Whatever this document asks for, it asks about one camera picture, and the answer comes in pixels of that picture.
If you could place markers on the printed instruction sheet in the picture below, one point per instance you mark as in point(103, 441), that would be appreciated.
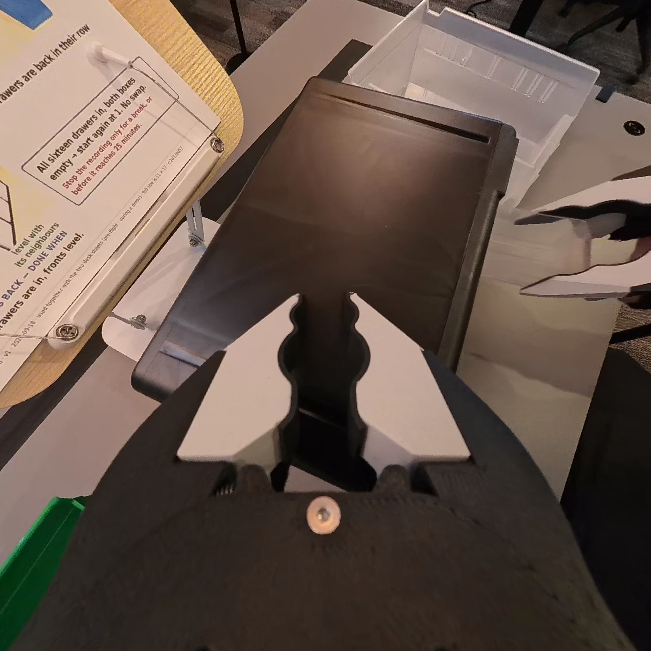
point(76, 127)

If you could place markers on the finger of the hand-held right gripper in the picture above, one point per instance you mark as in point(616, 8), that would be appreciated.
point(585, 282)
point(585, 196)

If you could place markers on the translucent white plastic bin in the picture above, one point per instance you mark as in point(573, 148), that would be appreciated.
point(457, 51)

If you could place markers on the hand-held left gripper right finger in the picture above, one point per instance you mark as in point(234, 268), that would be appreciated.
point(407, 402)

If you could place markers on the black floor stand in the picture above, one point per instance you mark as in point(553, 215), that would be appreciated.
point(239, 30)

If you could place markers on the black table grommet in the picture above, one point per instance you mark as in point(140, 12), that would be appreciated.
point(634, 127)

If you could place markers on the black drawer cabinet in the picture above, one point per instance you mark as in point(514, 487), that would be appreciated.
point(356, 193)

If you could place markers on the white stand base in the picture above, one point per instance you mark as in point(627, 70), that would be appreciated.
point(152, 285)

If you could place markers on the clear plastic drawer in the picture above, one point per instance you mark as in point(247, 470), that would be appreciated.
point(534, 249)

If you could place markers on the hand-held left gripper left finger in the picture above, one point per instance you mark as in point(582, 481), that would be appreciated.
point(239, 402)

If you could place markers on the white sheet peg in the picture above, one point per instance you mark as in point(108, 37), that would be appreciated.
point(109, 55)

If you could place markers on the green plastic bin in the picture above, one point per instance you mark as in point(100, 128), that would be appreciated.
point(30, 569)

